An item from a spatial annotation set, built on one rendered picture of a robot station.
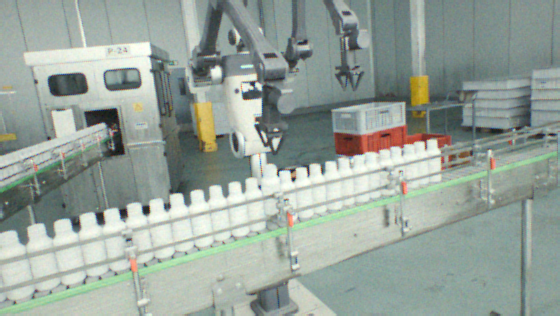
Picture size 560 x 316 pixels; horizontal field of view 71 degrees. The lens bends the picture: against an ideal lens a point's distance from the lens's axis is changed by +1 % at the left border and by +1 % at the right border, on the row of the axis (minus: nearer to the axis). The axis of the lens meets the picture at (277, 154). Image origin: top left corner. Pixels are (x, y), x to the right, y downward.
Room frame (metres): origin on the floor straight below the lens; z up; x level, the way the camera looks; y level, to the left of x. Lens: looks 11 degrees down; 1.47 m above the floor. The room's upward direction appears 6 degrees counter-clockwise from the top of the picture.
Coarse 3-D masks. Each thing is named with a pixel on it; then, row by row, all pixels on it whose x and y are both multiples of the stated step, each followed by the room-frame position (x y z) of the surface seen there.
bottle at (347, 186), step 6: (342, 162) 1.33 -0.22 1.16; (348, 162) 1.34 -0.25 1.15; (342, 168) 1.33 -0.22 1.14; (348, 168) 1.33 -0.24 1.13; (342, 174) 1.32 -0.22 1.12; (348, 174) 1.32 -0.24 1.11; (348, 180) 1.32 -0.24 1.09; (342, 186) 1.32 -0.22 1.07; (348, 186) 1.32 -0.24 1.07; (342, 192) 1.32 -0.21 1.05; (348, 192) 1.32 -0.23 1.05; (348, 198) 1.32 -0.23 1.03; (354, 198) 1.34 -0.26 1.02; (348, 204) 1.32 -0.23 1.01
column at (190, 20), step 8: (184, 0) 8.85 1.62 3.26; (192, 0) 8.89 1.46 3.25; (184, 8) 8.74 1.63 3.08; (192, 8) 8.91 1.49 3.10; (184, 16) 8.82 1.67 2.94; (192, 16) 8.90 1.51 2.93; (184, 24) 8.91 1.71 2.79; (192, 24) 8.89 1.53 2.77; (192, 32) 8.88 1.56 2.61; (192, 40) 8.87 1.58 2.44; (192, 48) 8.86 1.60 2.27; (200, 96) 8.87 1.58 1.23
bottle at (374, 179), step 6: (366, 156) 1.39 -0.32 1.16; (372, 156) 1.38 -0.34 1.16; (366, 162) 1.39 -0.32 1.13; (372, 162) 1.38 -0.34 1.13; (372, 168) 1.37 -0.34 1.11; (372, 174) 1.37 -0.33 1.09; (378, 174) 1.38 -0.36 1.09; (372, 180) 1.37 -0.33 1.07; (378, 180) 1.38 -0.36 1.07; (372, 186) 1.37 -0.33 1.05; (378, 186) 1.37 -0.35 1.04; (378, 192) 1.37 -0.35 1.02
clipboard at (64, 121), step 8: (56, 112) 4.45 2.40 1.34; (64, 112) 4.46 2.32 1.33; (72, 112) 4.47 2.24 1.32; (56, 120) 4.45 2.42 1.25; (64, 120) 4.46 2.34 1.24; (72, 120) 4.47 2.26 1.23; (56, 128) 4.44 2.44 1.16; (64, 128) 4.45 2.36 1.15; (72, 128) 4.46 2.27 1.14; (56, 136) 4.44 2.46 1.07
